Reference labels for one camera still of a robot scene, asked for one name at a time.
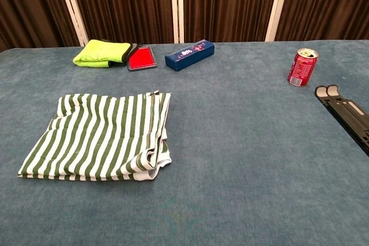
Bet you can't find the dark blue rectangular box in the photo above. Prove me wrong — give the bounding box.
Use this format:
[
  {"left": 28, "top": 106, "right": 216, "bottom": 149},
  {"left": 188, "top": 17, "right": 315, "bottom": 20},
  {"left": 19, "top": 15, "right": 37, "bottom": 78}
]
[{"left": 164, "top": 38, "right": 216, "bottom": 73}]

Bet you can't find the red ink pad case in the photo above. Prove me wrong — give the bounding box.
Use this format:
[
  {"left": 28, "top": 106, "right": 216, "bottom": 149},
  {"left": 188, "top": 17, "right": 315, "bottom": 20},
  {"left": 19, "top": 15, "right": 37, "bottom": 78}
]
[{"left": 126, "top": 43, "right": 158, "bottom": 71}]

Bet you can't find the lime green microfiber cloth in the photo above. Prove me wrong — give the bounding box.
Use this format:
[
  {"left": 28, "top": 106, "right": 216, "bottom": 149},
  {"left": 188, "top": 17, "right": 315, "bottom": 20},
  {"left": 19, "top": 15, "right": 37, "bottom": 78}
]
[{"left": 72, "top": 39, "right": 132, "bottom": 69}]

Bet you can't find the red soda can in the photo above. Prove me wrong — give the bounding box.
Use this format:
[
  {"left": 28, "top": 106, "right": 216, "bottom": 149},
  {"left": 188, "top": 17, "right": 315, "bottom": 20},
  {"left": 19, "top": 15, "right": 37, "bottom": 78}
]
[{"left": 287, "top": 48, "right": 319, "bottom": 88}]

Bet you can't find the black folding laptop stand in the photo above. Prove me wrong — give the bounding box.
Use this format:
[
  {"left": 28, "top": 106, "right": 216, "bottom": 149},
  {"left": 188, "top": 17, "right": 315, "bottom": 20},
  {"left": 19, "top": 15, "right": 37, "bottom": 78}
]
[{"left": 314, "top": 84, "right": 369, "bottom": 157}]

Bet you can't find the dark curtain screen panel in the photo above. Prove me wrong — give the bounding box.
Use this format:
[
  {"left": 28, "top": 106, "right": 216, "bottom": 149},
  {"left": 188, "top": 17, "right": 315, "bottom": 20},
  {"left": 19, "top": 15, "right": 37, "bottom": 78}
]
[
  {"left": 183, "top": 0, "right": 282, "bottom": 43},
  {"left": 275, "top": 0, "right": 369, "bottom": 41},
  {"left": 67, "top": 0, "right": 175, "bottom": 46},
  {"left": 0, "top": 0, "right": 80, "bottom": 52}
]

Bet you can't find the green white striped T-shirt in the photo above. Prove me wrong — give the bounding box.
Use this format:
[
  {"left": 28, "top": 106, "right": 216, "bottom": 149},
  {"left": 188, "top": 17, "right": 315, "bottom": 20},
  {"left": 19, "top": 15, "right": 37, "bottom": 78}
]
[{"left": 17, "top": 90, "right": 173, "bottom": 182}]

